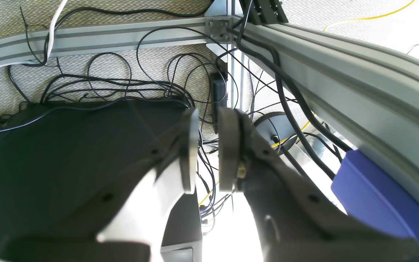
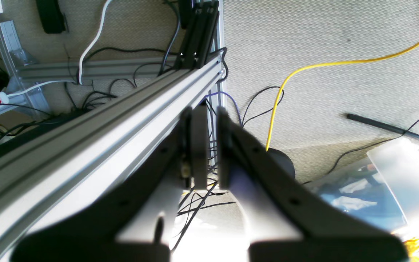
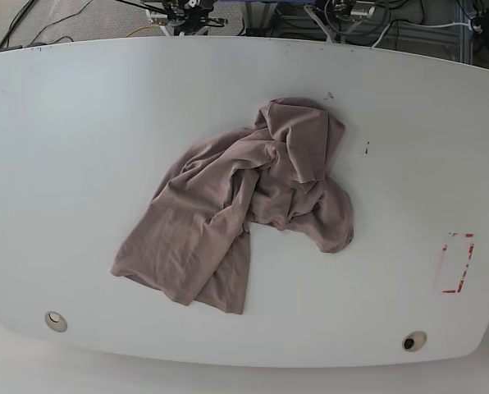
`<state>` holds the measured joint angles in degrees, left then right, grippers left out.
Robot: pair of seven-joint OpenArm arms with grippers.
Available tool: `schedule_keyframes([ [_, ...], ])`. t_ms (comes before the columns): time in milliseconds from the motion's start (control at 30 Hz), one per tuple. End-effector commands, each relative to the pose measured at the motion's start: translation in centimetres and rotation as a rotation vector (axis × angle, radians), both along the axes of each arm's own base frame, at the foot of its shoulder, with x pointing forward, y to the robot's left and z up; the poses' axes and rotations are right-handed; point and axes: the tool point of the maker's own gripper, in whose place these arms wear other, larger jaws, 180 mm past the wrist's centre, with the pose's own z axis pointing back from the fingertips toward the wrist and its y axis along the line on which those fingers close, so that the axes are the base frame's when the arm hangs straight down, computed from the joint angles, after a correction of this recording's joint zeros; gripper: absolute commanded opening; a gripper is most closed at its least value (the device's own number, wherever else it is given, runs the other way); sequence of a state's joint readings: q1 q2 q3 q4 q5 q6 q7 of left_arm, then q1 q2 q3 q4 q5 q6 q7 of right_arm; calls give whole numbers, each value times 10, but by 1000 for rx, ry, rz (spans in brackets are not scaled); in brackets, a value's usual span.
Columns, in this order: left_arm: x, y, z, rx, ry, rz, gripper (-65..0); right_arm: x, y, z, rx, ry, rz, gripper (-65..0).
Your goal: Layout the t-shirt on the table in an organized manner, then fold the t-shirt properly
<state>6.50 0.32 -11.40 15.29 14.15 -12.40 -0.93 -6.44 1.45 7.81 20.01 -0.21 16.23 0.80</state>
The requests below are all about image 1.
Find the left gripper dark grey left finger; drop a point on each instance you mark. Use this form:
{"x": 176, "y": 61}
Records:
{"x": 126, "y": 220}

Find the black power adapter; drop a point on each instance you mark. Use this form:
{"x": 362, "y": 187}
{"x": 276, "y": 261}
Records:
{"x": 218, "y": 96}

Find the blue plastic block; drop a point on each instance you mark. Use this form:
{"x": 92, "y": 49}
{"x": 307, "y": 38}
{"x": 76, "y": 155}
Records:
{"x": 369, "y": 194}

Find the aluminium frame rail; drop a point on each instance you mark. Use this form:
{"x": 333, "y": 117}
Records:
{"x": 368, "y": 93}

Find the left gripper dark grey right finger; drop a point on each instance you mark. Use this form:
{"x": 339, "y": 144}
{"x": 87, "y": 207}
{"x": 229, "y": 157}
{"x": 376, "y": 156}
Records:
{"x": 295, "y": 221}

